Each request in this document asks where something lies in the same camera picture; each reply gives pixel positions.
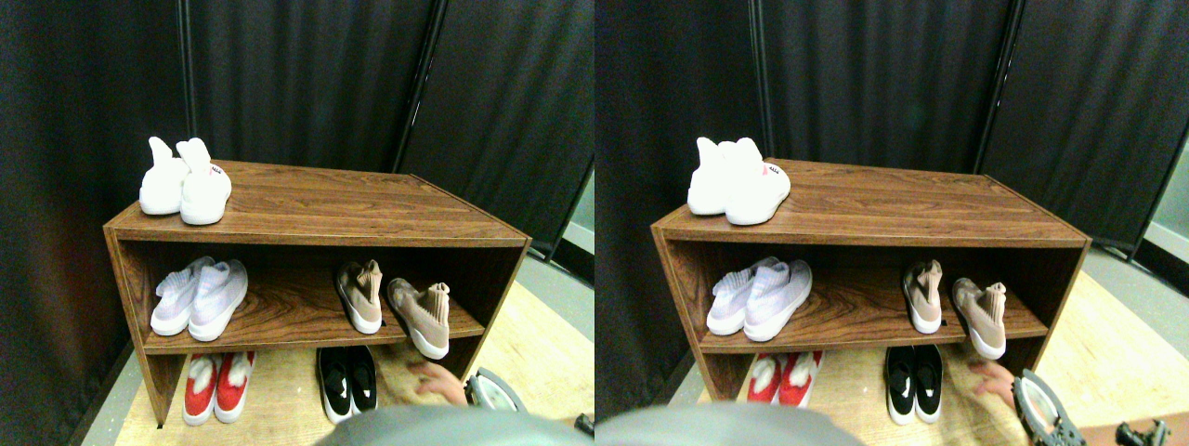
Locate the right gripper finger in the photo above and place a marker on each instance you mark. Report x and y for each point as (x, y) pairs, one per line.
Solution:
(1045, 409)
(492, 392)

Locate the person's hand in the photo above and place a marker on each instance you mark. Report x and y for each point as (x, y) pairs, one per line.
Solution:
(444, 386)
(997, 383)

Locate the black curtain pole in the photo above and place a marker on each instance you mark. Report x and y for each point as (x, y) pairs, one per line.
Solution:
(999, 88)
(418, 88)
(187, 84)
(571, 209)

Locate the brown shoe rack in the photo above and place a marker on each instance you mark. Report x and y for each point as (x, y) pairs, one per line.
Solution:
(901, 209)
(353, 209)

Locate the red shoe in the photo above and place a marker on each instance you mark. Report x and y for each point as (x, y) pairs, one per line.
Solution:
(799, 381)
(764, 381)
(200, 395)
(232, 392)

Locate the white shoe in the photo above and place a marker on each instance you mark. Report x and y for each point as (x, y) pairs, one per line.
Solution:
(757, 200)
(163, 190)
(204, 200)
(708, 190)

